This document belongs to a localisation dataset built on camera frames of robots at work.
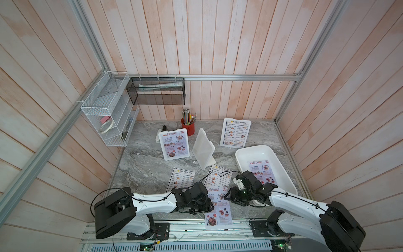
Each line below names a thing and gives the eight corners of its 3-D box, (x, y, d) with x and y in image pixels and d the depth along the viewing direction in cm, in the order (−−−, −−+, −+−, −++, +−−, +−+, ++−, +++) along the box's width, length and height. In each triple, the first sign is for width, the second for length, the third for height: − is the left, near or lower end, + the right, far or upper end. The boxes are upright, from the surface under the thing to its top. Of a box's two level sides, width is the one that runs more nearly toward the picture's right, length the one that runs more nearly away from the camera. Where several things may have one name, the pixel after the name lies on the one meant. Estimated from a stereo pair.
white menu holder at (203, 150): (203, 172, 96) (204, 153, 79) (191, 152, 105) (190, 132, 89) (213, 166, 98) (216, 148, 82) (201, 147, 107) (201, 127, 91)
